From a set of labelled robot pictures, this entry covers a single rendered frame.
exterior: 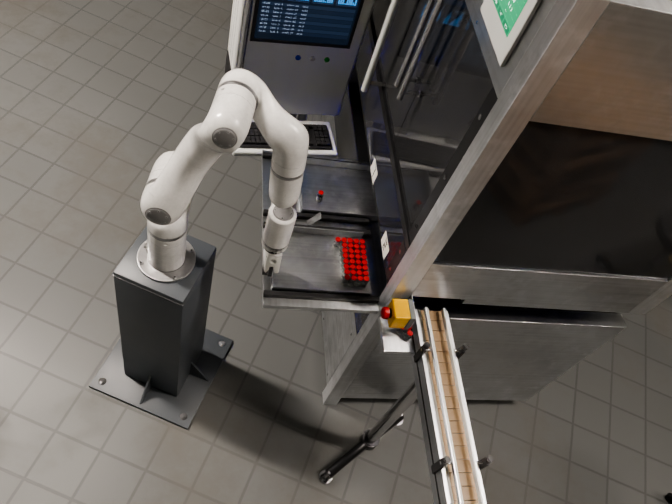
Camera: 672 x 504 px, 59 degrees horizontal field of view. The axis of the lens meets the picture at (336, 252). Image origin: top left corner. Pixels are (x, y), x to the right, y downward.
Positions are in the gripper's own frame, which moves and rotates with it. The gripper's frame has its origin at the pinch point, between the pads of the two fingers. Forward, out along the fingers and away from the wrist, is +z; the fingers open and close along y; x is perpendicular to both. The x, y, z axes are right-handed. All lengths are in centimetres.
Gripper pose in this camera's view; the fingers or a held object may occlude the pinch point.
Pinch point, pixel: (267, 269)
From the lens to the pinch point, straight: 199.1
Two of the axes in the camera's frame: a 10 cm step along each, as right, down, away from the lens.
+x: -9.7, -0.7, -2.4
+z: -2.4, 5.6, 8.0
